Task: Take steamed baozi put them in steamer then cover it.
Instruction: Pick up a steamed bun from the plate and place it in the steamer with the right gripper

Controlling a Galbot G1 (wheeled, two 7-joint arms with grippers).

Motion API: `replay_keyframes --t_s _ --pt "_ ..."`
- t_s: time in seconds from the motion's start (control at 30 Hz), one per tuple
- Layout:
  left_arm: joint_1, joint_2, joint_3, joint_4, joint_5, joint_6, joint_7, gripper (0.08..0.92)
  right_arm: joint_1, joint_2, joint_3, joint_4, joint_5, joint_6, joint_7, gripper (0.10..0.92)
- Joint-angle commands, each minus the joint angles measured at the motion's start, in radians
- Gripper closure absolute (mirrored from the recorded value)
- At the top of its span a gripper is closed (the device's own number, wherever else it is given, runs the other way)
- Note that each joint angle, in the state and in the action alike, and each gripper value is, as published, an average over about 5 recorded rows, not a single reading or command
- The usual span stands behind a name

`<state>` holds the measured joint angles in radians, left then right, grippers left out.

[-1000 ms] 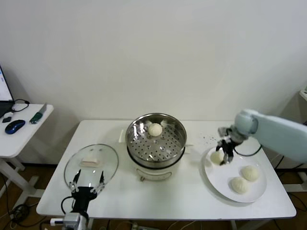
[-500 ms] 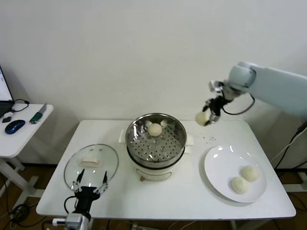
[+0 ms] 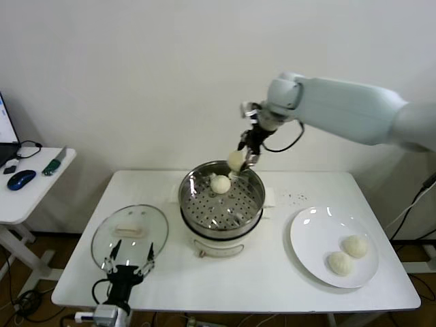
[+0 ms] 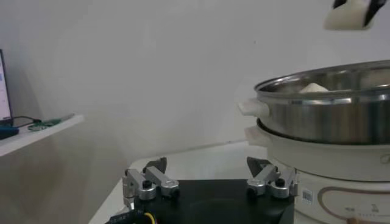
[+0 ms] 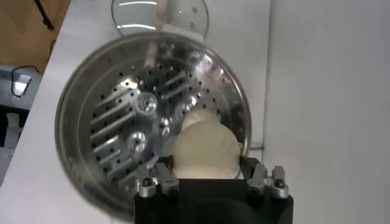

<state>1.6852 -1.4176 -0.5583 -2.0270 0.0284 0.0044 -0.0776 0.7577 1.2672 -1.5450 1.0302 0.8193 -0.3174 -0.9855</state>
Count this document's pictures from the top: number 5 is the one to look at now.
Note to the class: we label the black floor bar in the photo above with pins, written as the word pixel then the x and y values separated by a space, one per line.
pixel 44 15

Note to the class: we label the stainless steel steamer basket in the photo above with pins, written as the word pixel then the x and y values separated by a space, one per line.
pixel 79 121

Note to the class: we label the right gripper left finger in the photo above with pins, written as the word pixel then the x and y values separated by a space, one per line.
pixel 166 179

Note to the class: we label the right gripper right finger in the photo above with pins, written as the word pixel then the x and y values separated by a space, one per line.
pixel 259 179

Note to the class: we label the glass pot lid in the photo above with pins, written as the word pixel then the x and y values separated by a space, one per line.
pixel 137 15

